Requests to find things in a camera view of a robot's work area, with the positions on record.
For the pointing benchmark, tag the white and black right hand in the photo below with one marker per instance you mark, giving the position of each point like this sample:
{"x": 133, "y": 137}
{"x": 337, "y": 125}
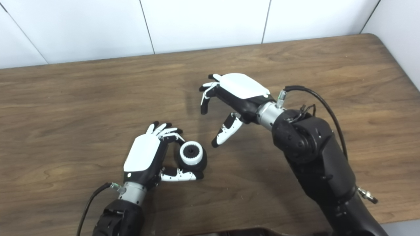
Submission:
{"x": 242, "y": 87}

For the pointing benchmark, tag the white and black left hand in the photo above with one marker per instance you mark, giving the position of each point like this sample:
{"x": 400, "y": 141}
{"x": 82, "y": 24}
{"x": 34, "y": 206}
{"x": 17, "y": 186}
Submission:
{"x": 144, "y": 157}

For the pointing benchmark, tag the round black plastic part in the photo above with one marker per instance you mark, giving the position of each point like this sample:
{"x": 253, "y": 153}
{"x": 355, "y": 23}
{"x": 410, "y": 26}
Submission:
{"x": 202, "y": 162}

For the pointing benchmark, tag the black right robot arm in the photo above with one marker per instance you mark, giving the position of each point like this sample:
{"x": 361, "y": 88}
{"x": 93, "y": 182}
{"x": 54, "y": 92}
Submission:
{"x": 321, "y": 160}

